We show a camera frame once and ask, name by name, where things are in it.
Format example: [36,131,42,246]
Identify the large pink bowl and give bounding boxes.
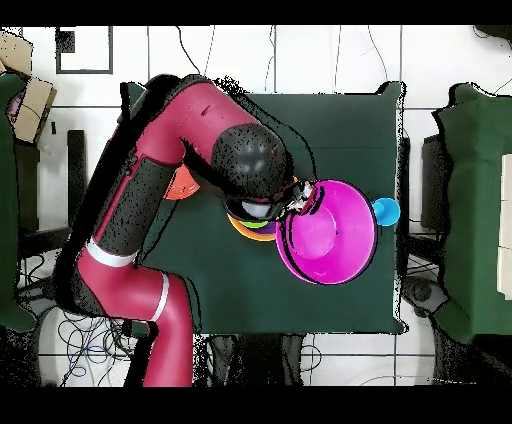
[274,178,379,286]

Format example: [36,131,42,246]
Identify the large orange bowl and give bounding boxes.
[226,213,278,243]

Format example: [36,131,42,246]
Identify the dark green tablecloth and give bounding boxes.
[120,81,406,337]

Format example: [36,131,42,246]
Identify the blue cup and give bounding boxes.
[370,196,402,228]

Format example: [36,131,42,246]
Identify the wide red-orange bowl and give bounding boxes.
[162,163,201,201]

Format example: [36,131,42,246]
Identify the black stand base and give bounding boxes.
[15,275,57,317]
[402,275,449,319]

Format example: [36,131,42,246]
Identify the green cloth covered table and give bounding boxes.
[432,82,512,346]
[0,72,38,334]

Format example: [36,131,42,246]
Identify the white box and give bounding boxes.
[496,153,512,301]

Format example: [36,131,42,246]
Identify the cardboard box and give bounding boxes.
[0,29,34,78]
[11,76,58,144]

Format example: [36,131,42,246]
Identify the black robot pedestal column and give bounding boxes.
[199,333,305,387]

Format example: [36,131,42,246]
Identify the black cable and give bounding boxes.
[174,25,202,79]

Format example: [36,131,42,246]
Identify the black chair frame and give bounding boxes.
[14,128,90,257]

